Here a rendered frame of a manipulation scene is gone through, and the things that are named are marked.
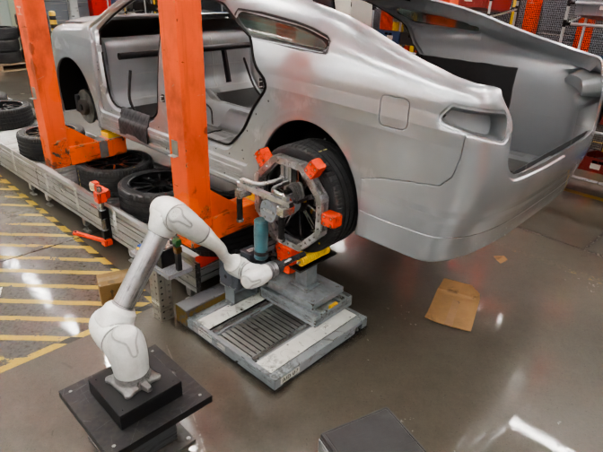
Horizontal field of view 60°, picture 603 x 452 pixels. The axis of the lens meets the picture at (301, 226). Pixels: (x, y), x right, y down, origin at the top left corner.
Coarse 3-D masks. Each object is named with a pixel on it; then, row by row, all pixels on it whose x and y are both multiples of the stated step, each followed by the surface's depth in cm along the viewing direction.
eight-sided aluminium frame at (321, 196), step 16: (272, 160) 297; (288, 160) 289; (256, 176) 311; (304, 176) 283; (320, 192) 286; (256, 208) 321; (320, 208) 282; (272, 224) 322; (320, 224) 286; (288, 240) 310; (304, 240) 299
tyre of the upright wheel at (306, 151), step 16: (288, 144) 299; (304, 144) 296; (320, 144) 299; (304, 160) 291; (336, 160) 292; (320, 176) 287; (336, 176) 286; (352, 176) 293; (336, 192) 283; (352, 192) 291; (336, 208) 286; (352, 208) 293; (352, 224) 301; (320, 240) 302; (336, 240) 305
